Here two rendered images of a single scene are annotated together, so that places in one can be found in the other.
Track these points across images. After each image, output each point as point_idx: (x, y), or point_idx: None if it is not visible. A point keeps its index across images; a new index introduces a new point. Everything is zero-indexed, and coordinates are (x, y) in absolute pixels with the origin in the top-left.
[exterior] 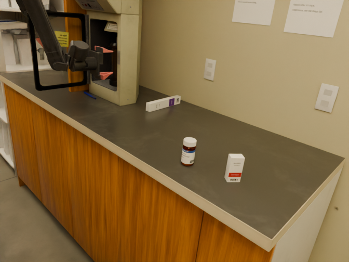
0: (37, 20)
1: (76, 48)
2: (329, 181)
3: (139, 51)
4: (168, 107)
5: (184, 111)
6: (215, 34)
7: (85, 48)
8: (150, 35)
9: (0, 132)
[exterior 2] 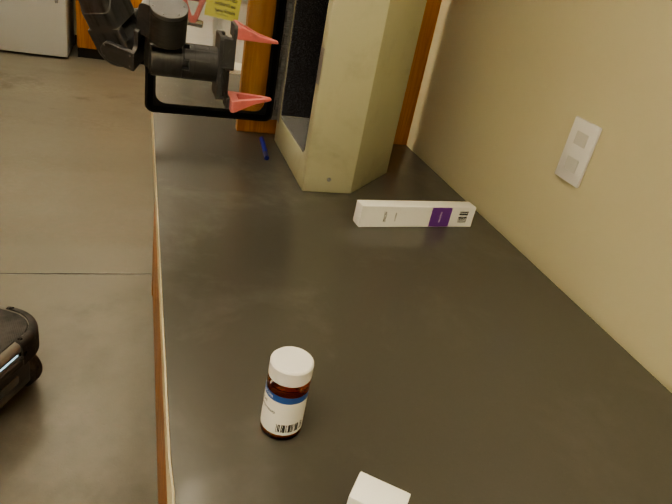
0: None
1: (151, 12)
2: None
3: (400, 61)
4: (423, 228)
5: (458, 253)
6: (622, 45)
7: (172, 17)
8: (468, 29)
9: None
